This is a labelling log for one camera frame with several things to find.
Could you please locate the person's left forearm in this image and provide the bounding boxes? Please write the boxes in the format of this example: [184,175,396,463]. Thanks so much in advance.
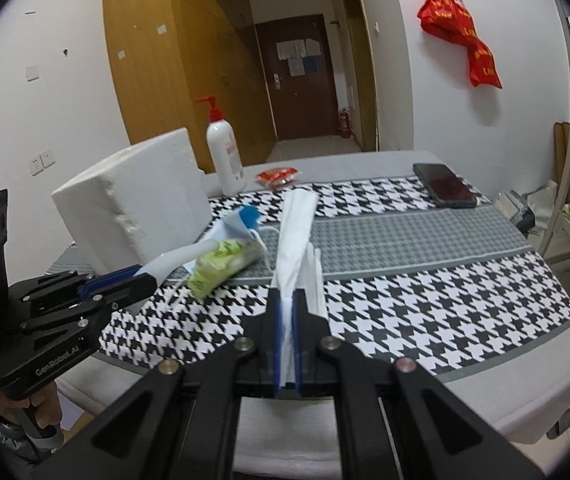
[0,390,40,461]

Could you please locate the blue face mask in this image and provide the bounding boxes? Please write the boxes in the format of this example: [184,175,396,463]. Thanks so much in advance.
[137,205,281,286]

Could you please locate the person's left hand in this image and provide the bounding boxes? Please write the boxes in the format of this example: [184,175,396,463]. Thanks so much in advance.
[25,385,63,431]

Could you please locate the black smartphone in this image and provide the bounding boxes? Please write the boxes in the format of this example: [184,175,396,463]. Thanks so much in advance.
[412,162,478,209]

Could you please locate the wooden side door frame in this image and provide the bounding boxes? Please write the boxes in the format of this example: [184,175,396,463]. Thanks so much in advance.
[341,0,381,153]

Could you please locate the white double light switch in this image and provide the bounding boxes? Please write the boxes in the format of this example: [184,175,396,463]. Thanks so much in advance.
[29,149,56,176]

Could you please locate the wooden wardrobe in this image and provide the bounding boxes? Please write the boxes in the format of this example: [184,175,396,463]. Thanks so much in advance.
[102,0,278,173]

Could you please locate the white foam box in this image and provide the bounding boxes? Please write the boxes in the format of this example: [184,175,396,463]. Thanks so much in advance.
[51,128,211,273]

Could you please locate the leaning wooden boards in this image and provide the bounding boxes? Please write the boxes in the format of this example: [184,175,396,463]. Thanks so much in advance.
[552,121,570,186]

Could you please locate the paper notices on door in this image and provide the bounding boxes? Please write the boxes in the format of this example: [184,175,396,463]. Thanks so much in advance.
[276,37,322,77]

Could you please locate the red plastic bag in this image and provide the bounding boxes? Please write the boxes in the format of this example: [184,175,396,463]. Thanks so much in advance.
[417,0,476,43]
[462,40,502,89]

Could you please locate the green tissue packet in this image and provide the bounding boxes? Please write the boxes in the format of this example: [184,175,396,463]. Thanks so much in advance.
[186,239,262,302]

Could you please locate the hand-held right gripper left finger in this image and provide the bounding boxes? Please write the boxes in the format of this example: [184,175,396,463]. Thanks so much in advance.
[35,287,286,480]

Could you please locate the white tissue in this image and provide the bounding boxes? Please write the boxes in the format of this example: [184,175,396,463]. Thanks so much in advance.
[271,187,325,391]

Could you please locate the red snack packet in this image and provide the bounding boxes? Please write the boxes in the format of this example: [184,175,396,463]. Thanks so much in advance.
[257,166,300,191]

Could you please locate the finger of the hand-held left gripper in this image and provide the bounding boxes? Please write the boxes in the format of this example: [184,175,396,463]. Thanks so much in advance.
[20,274,159,333]
[10,266,140,306]

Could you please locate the white red pump bottle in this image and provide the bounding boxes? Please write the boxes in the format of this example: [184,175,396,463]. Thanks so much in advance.
[195,95,246,196]

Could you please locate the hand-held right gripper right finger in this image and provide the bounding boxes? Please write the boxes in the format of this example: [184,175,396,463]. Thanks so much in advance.
[292,287,546,480]

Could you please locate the dark brown door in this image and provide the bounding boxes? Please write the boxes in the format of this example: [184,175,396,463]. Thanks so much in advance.
[256,14,340,142]

